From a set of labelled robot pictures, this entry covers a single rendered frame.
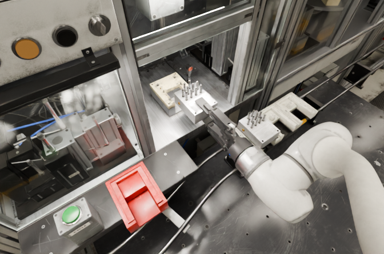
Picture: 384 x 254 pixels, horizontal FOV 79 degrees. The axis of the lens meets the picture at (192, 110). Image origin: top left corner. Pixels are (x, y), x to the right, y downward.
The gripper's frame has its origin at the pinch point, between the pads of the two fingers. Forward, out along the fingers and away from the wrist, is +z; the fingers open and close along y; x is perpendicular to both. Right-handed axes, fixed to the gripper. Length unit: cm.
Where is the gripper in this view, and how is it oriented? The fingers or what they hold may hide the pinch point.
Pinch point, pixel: (203, 110)
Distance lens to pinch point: 79.0
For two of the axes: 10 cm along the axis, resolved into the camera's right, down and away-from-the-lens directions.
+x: -8.2, 4.4, -3.7
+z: -5.8, -6.4, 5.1
